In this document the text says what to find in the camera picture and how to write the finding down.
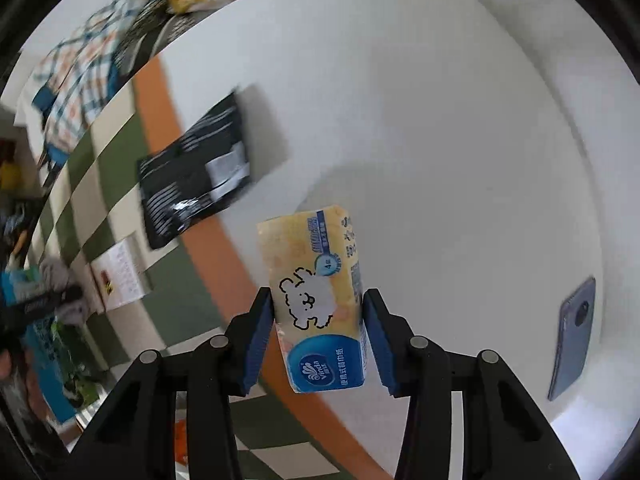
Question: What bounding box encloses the plaid cloth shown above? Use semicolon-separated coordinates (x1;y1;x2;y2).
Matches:
31;0;173;165

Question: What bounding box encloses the blue printed bag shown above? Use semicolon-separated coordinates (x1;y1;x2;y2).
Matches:
0;267;101;423

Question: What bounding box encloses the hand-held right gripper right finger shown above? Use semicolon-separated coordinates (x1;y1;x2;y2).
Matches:
362;289;584;480

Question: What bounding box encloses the black plastic pouch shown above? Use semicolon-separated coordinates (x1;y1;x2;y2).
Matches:
137;91;252;251

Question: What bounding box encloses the yellow tissue pack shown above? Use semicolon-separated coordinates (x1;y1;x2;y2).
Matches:
257;204;371;396

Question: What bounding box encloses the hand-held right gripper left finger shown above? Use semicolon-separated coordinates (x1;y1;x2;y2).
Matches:
64;287;275;480

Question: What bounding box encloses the white paper card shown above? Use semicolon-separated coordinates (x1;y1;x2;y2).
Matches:
91;238;154;314

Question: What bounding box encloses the grey smartphone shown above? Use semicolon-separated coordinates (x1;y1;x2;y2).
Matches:
547;276;597;402

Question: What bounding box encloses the green checkered blanket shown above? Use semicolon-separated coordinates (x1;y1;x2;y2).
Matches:
35;57;396;480

